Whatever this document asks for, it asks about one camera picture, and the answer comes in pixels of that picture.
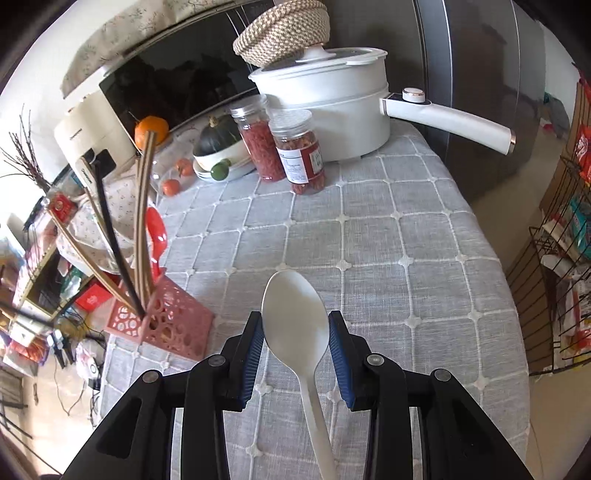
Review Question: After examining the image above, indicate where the white floral cloth bag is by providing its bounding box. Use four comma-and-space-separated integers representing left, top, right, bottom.
55, 178, 155, 273

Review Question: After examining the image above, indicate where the orange fruit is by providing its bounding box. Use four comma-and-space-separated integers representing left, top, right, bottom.
134, 116, 170, 151

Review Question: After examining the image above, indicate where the pile of snack packets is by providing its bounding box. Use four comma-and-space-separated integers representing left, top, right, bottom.
540, 129, 591, 365

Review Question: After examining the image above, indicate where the white bowl with green squash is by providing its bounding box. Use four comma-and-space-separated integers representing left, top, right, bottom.
192, 138, 257, 183

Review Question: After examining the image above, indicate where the dark green squash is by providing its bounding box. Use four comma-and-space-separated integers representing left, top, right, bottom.
193, 115, 243, 155

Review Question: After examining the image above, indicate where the woven straw basket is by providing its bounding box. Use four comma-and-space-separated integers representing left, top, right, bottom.
232, 0, 331, 68

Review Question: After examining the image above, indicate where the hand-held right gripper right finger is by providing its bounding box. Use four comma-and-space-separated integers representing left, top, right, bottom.
327, 310, 536, 480

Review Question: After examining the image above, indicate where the red plastic spoon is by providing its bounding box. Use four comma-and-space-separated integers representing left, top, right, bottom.
144, 206, 169, 282

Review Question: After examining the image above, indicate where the clear plastic container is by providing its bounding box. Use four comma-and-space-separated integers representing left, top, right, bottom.
150, 136, 197, 195

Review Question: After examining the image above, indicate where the clear jar of red berries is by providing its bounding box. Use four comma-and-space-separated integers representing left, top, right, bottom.
229, 98, 287, 182

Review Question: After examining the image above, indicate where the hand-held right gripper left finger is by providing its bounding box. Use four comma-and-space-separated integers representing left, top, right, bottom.
60, 311, 266, 480

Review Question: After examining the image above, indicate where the clear jar with red label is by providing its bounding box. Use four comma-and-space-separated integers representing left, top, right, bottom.
268, 110, 326, 195

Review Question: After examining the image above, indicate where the white plastic spoon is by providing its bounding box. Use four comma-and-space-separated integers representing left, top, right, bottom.
261, 270, 339, 480

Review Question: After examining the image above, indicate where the red box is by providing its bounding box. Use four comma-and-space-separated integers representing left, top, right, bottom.
48, 194, 78, 223

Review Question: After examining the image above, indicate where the pink perforated utensil basket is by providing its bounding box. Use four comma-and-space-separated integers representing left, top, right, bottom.
106, 277, 217, 361

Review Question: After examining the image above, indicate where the black wire rack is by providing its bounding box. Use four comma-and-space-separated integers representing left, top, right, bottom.
505, 69, 591, 377

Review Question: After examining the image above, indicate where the white oven with black door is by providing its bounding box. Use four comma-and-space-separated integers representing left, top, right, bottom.
53, 9, 278, 185

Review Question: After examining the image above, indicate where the dark grey refrigerator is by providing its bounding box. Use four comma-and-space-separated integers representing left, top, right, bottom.
318, 0, 555, 204

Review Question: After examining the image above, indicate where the white electric pot with handle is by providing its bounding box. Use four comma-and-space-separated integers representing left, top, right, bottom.
248, 44, 518, 162

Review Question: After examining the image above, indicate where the black chopstick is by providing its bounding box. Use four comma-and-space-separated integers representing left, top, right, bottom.
93, 162, 144, 319

